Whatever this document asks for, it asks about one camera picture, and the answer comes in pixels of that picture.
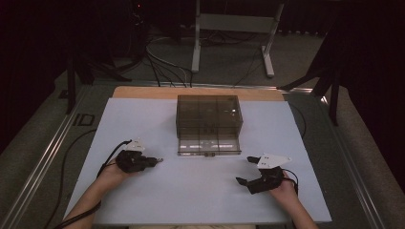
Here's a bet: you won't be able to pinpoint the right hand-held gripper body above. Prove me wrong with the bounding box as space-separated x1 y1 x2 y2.
246 153 292 195

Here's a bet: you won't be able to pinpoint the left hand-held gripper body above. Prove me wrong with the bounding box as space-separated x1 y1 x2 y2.
115 137 152 175

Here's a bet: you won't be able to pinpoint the smoky transparent drawer box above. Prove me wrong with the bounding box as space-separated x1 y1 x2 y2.
175 94 245 139

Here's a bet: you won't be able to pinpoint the person's right hand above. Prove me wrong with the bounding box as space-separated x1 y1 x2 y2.
269 179 299 206

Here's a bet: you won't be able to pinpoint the person's left hand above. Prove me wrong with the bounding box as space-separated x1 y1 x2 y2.
100 160 142 189

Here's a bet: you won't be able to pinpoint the white table board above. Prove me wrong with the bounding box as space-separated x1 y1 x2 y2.
61 97 332 226

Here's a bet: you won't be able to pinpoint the black stand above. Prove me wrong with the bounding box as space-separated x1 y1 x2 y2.
65 53 133 115
276 31 343 127

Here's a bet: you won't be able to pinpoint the grey metal stand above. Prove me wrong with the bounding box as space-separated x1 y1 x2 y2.
190 0 285 79

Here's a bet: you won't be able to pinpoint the dark equipment with red light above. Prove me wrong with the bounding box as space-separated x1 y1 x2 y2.
104 0 151 65

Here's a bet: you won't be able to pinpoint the left hand-held gripper cable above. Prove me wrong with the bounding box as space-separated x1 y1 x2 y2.
52 138 133 229

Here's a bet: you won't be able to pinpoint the hand-held gripper cable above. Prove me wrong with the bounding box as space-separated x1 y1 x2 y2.
52 138 133 229
281 168 300 196

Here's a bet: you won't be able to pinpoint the right hand-held gripper cable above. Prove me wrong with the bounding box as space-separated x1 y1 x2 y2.
281 168 300 196

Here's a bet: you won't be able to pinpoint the black floor cable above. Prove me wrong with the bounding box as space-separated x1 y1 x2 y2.
146 53 161 88
42 128 97 229
288 103 308 140
233 47 266 88

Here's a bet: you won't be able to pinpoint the aluminium rail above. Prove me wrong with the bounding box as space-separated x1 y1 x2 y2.
0 85 92 229
319 94 388 229
92 79 314 94

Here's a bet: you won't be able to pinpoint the white floor cable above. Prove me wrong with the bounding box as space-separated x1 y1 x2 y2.
146 36 189 87

